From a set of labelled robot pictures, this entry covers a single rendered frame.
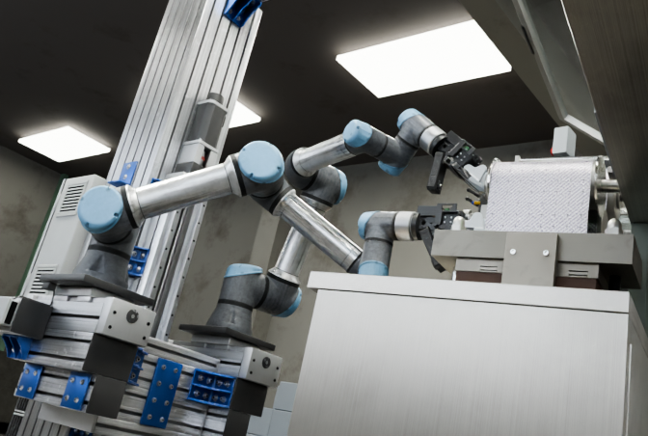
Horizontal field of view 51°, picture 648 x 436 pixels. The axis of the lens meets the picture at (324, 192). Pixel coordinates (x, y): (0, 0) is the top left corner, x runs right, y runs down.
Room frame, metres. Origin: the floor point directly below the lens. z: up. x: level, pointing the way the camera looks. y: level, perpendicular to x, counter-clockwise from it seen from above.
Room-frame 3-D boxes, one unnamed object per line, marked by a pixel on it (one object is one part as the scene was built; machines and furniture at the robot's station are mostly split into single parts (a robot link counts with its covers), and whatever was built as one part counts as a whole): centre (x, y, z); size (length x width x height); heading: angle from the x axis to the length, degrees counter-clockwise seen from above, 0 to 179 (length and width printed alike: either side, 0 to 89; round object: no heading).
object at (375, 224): (1.70, -0.17, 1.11); 0.11 x 0.08 x 0.09; 57
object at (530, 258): (1.28, -0.43, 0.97); 0.10 x 0.03 x 0.11; 57
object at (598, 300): (2.37, -0.97, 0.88); 2.52 x 0.66 x 0.04; 147
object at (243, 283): (2.22, 0.19, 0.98); 0.13 x 0.12 x 0.14; 121
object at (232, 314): (2.21, 0.20, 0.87); 0.15 x 0.15 x 0.10
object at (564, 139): (2.05, -0.75, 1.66); 0.07 x 0.07 x 0.10; 45
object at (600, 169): (1.47, -0.64, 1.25); 0.15 x 0.01 x 0.15; 147
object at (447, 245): (1.37, -0.47, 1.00); 0.40 x 0.16 x 0.06; 57
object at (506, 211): (1.49, -0.50, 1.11); 0.23 x 0.01 x 0.18; 57
